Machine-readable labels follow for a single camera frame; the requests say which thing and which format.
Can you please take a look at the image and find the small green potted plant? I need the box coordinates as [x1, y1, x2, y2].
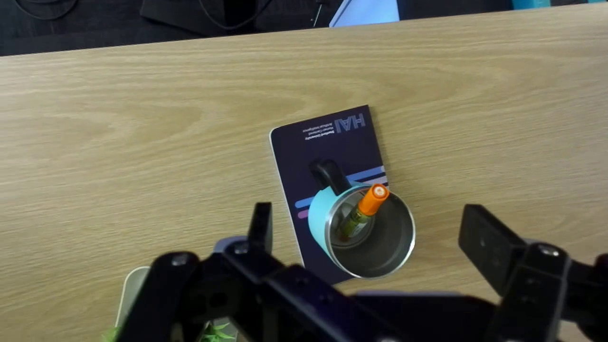
[101, 319, 242, 342]

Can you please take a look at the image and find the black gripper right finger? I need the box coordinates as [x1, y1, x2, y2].
[459, 203, 608, 342]

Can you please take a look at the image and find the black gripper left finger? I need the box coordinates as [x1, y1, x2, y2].
[117, 201, 405, 342]

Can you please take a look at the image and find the dark purple notebook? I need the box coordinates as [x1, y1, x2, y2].
[269, 104, 388, 283]

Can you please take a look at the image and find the white square plant tray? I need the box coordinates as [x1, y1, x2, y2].
[115, 265, 149, 328]

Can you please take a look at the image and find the teal mug black handle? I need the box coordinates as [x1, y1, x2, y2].
[309, 159, 417, 277]

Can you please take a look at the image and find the orange green marker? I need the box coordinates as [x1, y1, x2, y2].
[337, 184, 390, 241]

